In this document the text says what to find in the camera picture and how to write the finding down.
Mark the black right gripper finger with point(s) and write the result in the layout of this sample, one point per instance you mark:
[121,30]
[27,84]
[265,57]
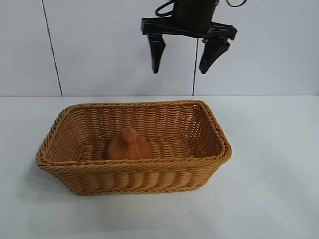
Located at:
[157,49]
[211,54]

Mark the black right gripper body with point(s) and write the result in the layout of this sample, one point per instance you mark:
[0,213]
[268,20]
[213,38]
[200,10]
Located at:
[194,17]

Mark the orange-brown bumpy bread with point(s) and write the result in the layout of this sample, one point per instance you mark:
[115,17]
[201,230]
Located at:
[129,149]

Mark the woven wicker basket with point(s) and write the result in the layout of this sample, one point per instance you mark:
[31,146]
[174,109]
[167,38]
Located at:
[134,174]

